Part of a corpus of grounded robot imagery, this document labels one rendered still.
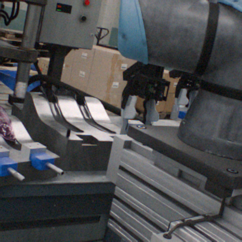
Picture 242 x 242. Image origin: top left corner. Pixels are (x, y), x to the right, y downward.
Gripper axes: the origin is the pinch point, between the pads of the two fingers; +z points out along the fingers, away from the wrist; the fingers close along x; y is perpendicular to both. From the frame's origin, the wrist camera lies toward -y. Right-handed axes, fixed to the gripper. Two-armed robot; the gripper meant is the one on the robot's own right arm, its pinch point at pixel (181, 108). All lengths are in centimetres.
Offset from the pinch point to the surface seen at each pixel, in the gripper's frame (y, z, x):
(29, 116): -15, 8, -55
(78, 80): -347, 49, 193
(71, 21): -67, -25, -13
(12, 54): -60, -7, -44
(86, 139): 11, 7, -50
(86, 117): -6.5, 5.9, -38.6
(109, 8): -639, -77, 444
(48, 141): 3, 11, -57
